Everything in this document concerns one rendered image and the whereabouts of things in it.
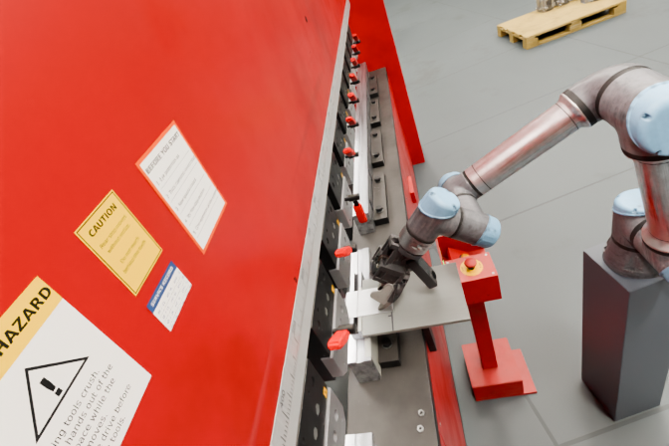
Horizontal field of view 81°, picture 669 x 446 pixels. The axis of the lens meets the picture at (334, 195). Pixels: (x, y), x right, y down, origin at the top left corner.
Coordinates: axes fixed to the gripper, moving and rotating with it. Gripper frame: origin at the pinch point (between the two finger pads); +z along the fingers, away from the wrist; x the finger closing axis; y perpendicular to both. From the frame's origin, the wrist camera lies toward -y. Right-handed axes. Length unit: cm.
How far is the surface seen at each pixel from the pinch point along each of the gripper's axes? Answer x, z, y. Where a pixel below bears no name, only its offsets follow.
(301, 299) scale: 29.0, -26.3, 27.5
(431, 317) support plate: 7.9, -7.0, -9.2
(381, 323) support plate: 7.3, 1.1, 0.2
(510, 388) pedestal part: -19, 52, -83
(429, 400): 21.3, 5.7, -13.7
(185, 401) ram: 53, -39, 39
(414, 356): 9.9, 7.2, -11.9
